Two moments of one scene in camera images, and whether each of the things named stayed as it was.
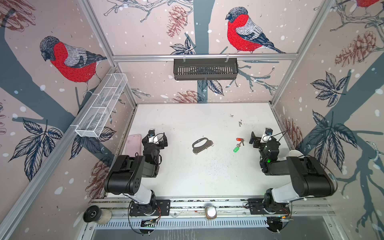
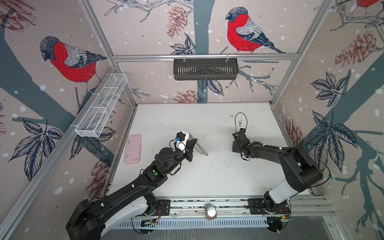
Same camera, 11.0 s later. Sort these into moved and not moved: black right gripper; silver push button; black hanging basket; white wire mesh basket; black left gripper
Moved: black left gripper; black right gripper
Not moved: black hanging basket; silver push button; white wire mesh basket
